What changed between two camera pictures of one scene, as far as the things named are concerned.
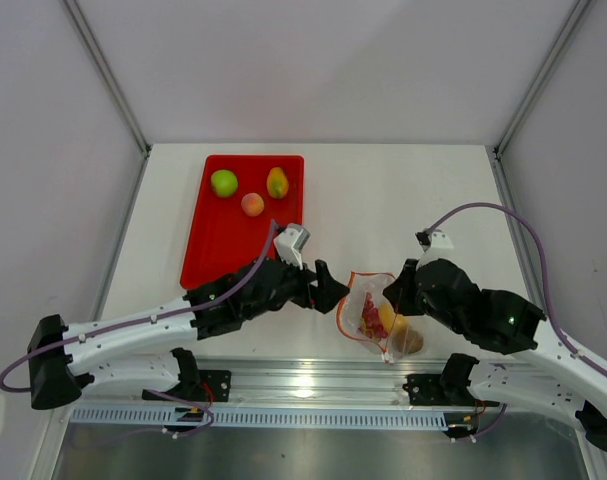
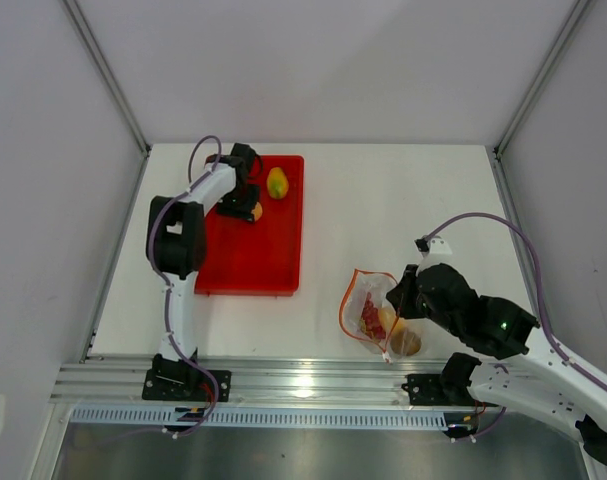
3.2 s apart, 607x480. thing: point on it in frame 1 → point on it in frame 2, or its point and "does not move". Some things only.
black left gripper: x=322 y=297 → x=243 y=212
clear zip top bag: x=372 y=322 does not move
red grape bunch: x=371 y=325 does not move
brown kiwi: x=407 y=341 does not move
